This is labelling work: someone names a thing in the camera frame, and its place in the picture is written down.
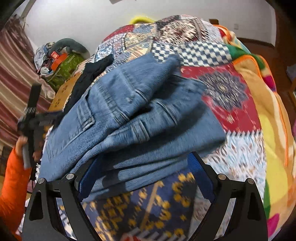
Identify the colourful patchwork bedspread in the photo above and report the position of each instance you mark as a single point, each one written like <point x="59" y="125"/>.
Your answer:
<point x="174" y="207"/>

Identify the yellow curved tube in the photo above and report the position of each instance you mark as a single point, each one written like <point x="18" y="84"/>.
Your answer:
<point x="141" y="19"/>

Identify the person's left hand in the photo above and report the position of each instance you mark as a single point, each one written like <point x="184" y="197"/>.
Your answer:
<point x="22" y="140"/>

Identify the maroon striped curtain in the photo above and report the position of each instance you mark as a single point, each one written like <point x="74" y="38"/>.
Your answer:
<point x="18" y="73"/>

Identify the wooden lap desk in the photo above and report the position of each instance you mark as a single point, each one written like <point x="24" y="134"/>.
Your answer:
<point x="63" y="94"/>

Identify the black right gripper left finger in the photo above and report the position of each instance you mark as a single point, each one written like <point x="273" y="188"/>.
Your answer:
<point x="55" y="211"/>

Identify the orange yellow fleece blanket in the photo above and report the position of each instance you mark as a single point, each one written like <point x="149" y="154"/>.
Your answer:
<point x="279" y="143"/>

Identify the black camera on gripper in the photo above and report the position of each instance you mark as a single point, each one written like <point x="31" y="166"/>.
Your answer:
<point x="33" y="99"/>

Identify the dark green folded pants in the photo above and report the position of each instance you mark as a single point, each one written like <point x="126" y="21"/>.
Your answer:
<point x="90" y="72"/>

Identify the blue denim jeans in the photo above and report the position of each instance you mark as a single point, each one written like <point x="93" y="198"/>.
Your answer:
<point x="137" y="124"/>

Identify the orange box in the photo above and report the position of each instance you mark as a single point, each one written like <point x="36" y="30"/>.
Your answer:
<point x="57" y="59"/>

